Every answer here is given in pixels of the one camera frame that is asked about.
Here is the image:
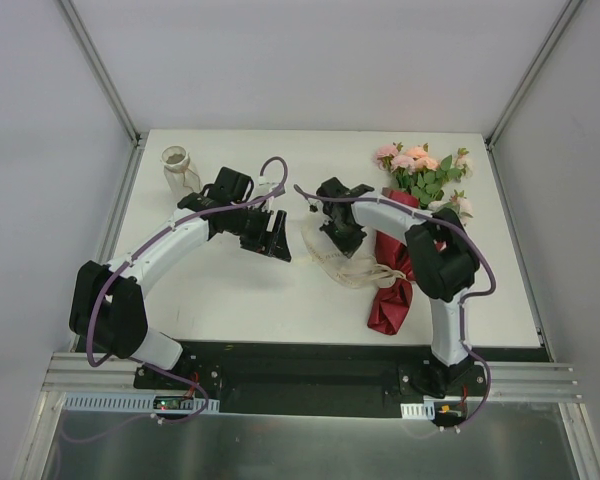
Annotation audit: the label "white cable duct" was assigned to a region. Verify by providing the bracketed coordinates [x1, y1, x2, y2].
[400, 399, 435, 421]
[64, 393, 220, 415]

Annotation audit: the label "beige ceramic vase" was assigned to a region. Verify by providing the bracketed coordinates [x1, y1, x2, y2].
[161, 146, 202, 203]

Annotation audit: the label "right white cable duct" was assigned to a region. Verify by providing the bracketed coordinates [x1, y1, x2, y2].
[400, 399, 435, 421]

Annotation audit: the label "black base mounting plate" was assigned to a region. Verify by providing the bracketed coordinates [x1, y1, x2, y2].
[132, 337, 546, 419]

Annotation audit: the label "left white cable duct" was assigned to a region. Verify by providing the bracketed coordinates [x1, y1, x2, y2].
[64, 393, 220, 415]

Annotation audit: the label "pink flower bouquet green leaves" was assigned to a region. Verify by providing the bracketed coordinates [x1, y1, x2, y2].
[374, 143, 474, 224]

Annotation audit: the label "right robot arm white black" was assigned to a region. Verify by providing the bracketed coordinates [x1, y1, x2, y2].
[316, 177, 479, 399]

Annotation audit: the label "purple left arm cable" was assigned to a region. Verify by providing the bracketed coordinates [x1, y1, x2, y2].
[59, 157, 289, 444]

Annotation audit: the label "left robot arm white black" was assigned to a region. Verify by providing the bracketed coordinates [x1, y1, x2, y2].
[69, 167, 291, 389]

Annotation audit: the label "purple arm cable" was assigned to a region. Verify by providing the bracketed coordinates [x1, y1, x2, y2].
[293, 183, 499, 441]
[59, 157, 289, 444]

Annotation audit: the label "right side aluminium rail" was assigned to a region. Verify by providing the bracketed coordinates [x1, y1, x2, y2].
[484, 144, 554, 361]

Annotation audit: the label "cream printed ribbon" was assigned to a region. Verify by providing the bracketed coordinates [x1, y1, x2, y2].
[300, 216, 402, 289]

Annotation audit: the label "right aluminium frame post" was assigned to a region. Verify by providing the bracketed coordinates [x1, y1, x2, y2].
[485, 0, 585, 151]

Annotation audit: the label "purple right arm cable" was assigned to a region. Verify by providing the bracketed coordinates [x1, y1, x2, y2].
[293, 183, 499, 441]

